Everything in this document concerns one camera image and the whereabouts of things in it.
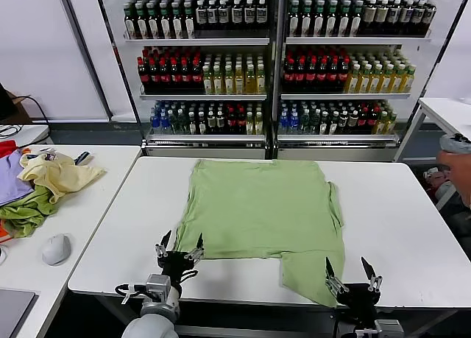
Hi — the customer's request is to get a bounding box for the beige label dark bottle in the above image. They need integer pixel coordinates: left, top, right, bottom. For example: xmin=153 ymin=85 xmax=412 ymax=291
xmin=389 ymin=0 xmax=401 ymax=36
xmin=424 ymin=0 xmax=437 ymax=36
xmin=363 ymin=0 xmax=376 ymax=36
xmin=376 ymin=0 xmax=389 ymax=36
xmin=400 ymin=0 xmax=414 ymax=36
xmin=412 ymin=0 xmax=425 ymax=36

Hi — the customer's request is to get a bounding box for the black monitor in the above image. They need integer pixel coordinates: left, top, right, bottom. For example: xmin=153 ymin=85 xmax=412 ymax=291
xmin=0 ymin=82 xmax=18 ymax=122

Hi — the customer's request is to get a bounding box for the orange white item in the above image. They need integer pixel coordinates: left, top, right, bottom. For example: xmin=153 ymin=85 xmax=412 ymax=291
xmin=0 ymin=219 xmax=18 ymax=245

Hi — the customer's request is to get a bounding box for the pale yellow garment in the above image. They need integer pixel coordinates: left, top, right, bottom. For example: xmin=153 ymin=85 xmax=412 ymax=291
xmin=17 ymin=152 xmax=107 ymax=205

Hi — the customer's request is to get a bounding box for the brown cardboard box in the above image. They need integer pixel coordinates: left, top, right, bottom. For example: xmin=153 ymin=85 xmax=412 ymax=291
xmin=6 ymin=90 xmax=32 ymax=122

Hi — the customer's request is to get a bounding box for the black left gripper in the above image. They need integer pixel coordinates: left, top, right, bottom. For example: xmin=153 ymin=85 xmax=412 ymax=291
xmin=154 ymin=229 xmax=206 ymax=284

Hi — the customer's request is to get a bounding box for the purple garment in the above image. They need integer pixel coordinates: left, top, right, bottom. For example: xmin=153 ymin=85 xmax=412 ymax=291
xmin=0 ymin=149 xmax=36 ymax=206

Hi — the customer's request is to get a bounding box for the glass drink display shelf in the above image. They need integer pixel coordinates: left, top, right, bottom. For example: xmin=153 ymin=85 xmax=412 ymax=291
xmin=274 ymin=0 xmax=441 ymax=162
xmin=95 ymin=0 xmax=280 ymax=161

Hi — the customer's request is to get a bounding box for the red white clothing pile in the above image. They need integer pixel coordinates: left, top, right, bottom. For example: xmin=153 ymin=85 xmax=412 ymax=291
xmin=422 ymin=164 xmax=459 ymax=210

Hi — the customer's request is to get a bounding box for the green cap dark bottle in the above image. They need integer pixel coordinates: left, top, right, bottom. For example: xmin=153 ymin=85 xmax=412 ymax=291
xmin=300 ymin=0 xmax=313 ymax=38
xmin=158 ymin=1 xmax=171 ymax=40
xmin=171 ymin=1 xmax=184 ymax=40
xmin=325 ymin=0 xmax=338 ymax=38
xmin=313 ymin=0 xmax=326 ymax=38
xmin=338 ymin=0 xmax=351 ymax=38
xmin=135 ymin=1 xmax=148 ymax=40
xmin=123 ymin=2 xmax=135 ymax=40
xmin=287 ymin=0 xmax=300 ymax=38
xmin=350 ymin=0 xmax=363 ymax=38
xmin=146 ymin=1 xmax=160 ymax=40
xmin=183 ymin=0 xmax=196 ymax=40

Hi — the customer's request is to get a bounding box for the white cap dark bottle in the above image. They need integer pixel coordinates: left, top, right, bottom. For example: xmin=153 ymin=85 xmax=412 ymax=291
xmin=207 ymin=0 xmax=219 ymax=32
xmin=196 ymin=0 xmax=208 ymax=32
xmin=231 ymin=0 xmax=244 ymax=32
xmin=255 ymin=0 xmax=269 ymax=32
xmin=218 ymin=0 xmax=230 ymax=32
xmin=244 ymin=0 xmax=256 ymax=32

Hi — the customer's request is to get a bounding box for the grey metal frame pole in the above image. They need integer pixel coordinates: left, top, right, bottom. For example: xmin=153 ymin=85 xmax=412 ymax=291
xmin=58 ymin=0 xmax=113 ymax=121
xmin=421 ymin=0 xmax=471 ymax=99

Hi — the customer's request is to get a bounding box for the red cap cola bottle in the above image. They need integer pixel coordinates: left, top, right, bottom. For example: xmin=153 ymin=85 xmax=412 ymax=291
xmin=338 ymin=57 xmax=350 ymax=93
xmin=179 ymin=57 xmax=191 ymax=94
xmin=169 ymin=57 xmax=180 ymax=94
xmin=284 ymin=57 xmax=297 ymax=93
xmin=138 ymin=57 xmax=149 ymax=94
xmin=316 ymin=57 xmax=329 ymax=93
xmin=190 ymin=57 xmax=203 ymax=94
xmin=306 ymin=57 xmax=318 ymax=93
xmin=295 ymin=57 xmax=308 ymax=93
xmin=327 ymin=57 xmax=339 ymax=93
xmin=148 ymin=57 xmax=160 ymax=94
xmin=158 ymin=57 xmax=170 ymax=94

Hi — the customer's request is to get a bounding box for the light green t-shirt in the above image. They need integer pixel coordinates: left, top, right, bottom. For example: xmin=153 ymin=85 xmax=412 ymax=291
xmin=172 ymin=159 xmax=347 ymax=309

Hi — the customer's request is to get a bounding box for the grey computer mouse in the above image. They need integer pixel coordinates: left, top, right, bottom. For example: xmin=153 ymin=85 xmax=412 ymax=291
xmin=40 ymin=233 xmax=73 ymax=267

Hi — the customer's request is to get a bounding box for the crumpled olive green garment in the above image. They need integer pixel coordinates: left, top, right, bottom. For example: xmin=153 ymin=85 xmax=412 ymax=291
xmin=0 ymin=185 xmax=60 ymax=239

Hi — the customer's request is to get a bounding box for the white table with legs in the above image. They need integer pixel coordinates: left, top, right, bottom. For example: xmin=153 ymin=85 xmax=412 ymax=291
xmin=395 ymin=96 xmax=471 ymax=162

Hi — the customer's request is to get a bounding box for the person's bare hand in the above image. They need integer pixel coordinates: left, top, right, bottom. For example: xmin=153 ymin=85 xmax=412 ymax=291
xmin=436 ymin=149 xmax=471 ymax=209

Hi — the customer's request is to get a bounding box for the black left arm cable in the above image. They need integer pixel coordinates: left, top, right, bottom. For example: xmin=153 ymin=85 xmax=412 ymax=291
xmin=114 ymin=283 xmax=148 ymax=305

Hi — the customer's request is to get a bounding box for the white desk cable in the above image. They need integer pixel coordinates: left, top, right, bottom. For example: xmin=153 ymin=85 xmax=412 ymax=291
xmin=0 ymin=123 xmax=21 ymax=139

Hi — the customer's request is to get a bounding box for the grey laptop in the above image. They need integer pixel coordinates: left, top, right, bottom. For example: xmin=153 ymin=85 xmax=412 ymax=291
xmin=0 ymin=288 xmax=40 ymax=338

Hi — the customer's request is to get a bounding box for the grey handheld controller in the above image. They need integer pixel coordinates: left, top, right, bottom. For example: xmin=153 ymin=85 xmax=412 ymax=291
xmin=439 ymin=133 xmax=471 ymax=155

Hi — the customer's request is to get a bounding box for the black power cable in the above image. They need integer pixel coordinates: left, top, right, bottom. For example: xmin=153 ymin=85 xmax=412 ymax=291
xmin=20 ymin=94 xmax=51 ymax=124

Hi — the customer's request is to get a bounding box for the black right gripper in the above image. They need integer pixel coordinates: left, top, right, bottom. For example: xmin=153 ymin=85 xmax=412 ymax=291
xmin=325 ymin=256 xmax=383 ymax=326

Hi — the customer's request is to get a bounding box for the red garment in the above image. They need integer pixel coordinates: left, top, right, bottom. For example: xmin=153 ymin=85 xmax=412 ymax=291
xmin=0 ymin=139 xmax=19 ymax=158

